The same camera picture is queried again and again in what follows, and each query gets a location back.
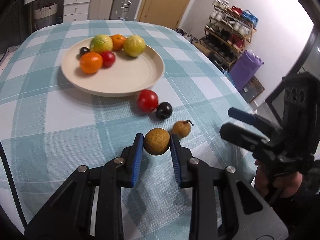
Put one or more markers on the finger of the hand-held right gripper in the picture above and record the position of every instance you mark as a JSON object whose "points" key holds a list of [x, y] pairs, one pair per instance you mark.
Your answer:
{"points": [[237, 135], [243, 116]]}

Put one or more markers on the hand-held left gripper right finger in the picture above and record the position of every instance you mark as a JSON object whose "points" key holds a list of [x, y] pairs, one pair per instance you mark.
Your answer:
{"points": [[176, 160]]}

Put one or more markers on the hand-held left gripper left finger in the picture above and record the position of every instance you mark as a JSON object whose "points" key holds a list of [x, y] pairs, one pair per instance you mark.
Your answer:
{"points": [[136, 160]]}

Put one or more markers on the brown longan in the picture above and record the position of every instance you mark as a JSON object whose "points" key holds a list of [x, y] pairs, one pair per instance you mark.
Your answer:
{"points": [[156, 141], [181, 128]]}

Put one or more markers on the dark purple cherry tomato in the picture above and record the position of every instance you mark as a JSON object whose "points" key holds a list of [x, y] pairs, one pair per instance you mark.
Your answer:
{"points": [[164, 110], [84, 51]]}

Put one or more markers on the red tomato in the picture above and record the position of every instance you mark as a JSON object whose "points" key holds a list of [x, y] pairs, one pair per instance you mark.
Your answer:
{"points": [[148, 100], [108, 58]]}

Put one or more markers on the cream round plate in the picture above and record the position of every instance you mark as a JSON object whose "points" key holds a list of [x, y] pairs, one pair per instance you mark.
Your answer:
{"points": [[125, 72]]}

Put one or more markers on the orange mandarin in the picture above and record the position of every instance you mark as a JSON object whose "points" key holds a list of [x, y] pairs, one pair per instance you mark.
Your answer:
{"points": [[118, 42], [91, 62]]}

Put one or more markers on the yellow-green guava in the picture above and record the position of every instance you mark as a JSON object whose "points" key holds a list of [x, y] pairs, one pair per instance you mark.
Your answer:
{"points": [[101, 43], [134, 45]]}

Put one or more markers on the person's right hand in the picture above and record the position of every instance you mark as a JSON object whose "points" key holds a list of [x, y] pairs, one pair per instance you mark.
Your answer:
{"points": [[287, 183]]}

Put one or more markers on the patterned brown mat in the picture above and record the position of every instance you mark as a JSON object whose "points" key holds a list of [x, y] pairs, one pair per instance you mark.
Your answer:
{"points": [[255, 87]]}

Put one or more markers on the blue snack packet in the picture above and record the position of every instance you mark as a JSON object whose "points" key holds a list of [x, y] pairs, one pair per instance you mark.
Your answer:
{"points": [[228, 77]]}

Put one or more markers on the purple bag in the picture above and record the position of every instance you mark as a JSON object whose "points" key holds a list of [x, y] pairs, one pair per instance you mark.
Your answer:
{"points": [[245, 70]]}

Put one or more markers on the brown cardboard box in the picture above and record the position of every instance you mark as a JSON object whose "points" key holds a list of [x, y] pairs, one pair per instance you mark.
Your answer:
{"points": [[202, 48]]}

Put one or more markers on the metal shoe rack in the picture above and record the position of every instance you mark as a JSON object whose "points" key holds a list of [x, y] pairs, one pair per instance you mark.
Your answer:
{"points": [[250, 33]]}

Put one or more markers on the group of assorted shoes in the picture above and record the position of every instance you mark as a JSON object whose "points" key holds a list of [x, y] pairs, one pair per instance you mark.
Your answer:
{"points": [[230, 22]]}

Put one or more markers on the pile of loose sneakers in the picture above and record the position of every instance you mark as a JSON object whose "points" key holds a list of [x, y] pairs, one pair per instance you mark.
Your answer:
{"points": [[187, 36]]}

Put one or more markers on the wooden door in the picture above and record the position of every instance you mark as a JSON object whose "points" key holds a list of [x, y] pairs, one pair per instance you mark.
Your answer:
{"points": [[162, 2]]}

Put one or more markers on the silver suitcase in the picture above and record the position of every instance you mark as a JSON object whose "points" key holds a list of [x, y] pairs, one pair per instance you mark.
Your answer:
{"points": [[126, 0]]}

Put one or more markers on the beige suitcase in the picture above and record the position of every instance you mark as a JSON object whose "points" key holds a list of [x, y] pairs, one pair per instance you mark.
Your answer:
{"points": [[103, 0]]}

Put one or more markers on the white drawer cabinet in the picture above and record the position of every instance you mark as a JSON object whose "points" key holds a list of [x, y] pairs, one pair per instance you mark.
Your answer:
{"points": [[76, 7]]}

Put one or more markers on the white grey laundry basket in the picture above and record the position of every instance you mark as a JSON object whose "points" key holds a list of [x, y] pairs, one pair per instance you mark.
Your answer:
{"points": [[46, 15]]}

